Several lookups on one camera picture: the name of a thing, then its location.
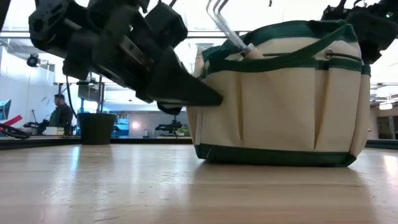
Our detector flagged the green potted plant black pot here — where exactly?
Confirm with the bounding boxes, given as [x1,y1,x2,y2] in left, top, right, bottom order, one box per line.
[76,112,117,146]

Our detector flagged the beige green canvas gardening bag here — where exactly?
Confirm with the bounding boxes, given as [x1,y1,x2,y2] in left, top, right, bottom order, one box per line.
[186,19,373,168]

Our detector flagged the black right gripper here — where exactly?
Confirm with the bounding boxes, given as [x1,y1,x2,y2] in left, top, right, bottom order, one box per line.
[322,0,398,65]

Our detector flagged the blue lit display shelf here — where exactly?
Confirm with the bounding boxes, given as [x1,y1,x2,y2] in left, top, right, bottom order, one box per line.
[112,112,131,138]

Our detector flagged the person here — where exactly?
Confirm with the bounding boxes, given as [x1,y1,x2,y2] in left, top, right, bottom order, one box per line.
[49,93,75,137]

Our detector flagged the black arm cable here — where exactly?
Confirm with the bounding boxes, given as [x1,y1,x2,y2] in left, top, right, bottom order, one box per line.
[65,75,78,121]

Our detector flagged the red strap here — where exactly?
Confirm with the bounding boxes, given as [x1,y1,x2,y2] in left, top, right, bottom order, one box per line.
[0,114,24,127]

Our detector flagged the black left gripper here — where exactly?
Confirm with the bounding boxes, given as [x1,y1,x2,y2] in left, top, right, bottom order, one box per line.
[62,6,224,116]

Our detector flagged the black track spotlight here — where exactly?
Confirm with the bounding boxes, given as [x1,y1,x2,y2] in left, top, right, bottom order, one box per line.
[26,53,40,68]

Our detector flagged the metal hand rake wooden handle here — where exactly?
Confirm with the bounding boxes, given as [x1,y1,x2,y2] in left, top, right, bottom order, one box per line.
[205,0,265,60]

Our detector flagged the black metal table frame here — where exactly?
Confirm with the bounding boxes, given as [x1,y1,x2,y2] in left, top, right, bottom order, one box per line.
[0,136,398,151]

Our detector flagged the black coiled hose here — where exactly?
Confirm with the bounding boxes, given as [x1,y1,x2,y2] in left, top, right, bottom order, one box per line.
[0,123,31,140]

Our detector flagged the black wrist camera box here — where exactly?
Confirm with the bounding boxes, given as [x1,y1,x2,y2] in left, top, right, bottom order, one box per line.
[144,2,189,50]

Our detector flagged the blue lit monitor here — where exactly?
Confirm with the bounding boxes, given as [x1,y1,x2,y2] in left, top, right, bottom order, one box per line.
[0,99,12,121]

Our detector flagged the horizontal ceiling light rail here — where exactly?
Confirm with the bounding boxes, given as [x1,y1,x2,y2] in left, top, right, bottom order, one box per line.
[0,30,249,40]

